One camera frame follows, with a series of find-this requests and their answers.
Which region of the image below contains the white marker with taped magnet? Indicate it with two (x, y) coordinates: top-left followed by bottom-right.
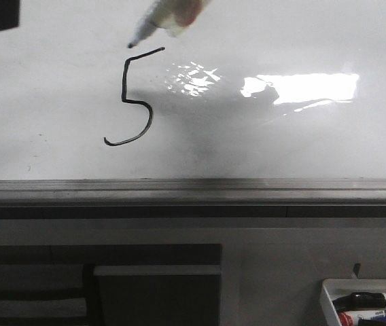
(127, 0), (211, 49)

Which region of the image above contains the white whiteboard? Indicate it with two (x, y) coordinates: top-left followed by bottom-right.
(0, 1), (386, 179)

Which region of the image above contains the black slatted panel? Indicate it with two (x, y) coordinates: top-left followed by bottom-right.
(0, 244), (222, 325)

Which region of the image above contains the dark monitor with white edge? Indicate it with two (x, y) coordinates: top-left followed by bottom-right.
(93, 265), (221, 325)

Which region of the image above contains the white marker tray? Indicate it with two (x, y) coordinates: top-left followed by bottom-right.
(319, 278), (386, 326)

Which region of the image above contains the left black tray hook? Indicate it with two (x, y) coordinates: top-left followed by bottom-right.
(351, 263), (361, 279)

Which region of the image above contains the black capped marker in tray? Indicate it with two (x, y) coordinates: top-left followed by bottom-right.
(332, 292), (386, 312)

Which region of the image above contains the red capped marker in tray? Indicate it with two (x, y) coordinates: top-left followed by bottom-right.
(338, 309), (386, 325)

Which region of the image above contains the grey aluminium whiteboard frame ledge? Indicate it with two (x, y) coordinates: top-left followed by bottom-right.
(0, 178), (386, 219)

